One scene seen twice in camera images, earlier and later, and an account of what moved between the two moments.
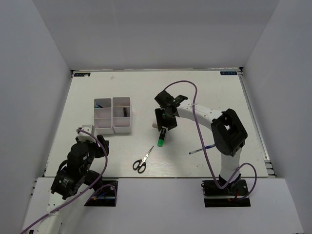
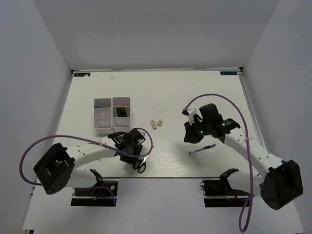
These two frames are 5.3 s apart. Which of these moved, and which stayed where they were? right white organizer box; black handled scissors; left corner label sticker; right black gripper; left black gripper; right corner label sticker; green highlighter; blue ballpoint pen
Moved: left black gripper; green highlighter; right black gripper
Stayed: black handled scissors; right corner label sticker; right white organizer box; blue ballpoint pen; left corner label sticker
